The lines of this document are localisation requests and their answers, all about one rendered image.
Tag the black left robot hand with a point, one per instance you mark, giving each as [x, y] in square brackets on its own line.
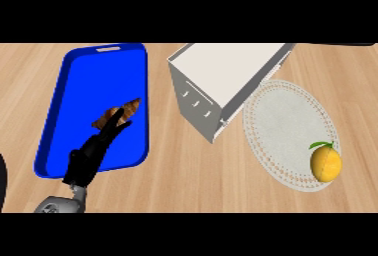
[88, 156]

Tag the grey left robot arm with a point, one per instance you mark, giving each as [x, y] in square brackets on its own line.
[60, 203]

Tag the white tiered shelf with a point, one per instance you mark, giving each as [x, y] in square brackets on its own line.
[226, 80]

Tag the brown croissant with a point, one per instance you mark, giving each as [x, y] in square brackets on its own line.
[128, 108]

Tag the black curved object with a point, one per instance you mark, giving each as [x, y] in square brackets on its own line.
[1, 183]

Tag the blue tray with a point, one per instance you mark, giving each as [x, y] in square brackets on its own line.
[103, 83]

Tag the yellow lemon with leaf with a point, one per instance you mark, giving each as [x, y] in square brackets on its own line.
[325, 163]

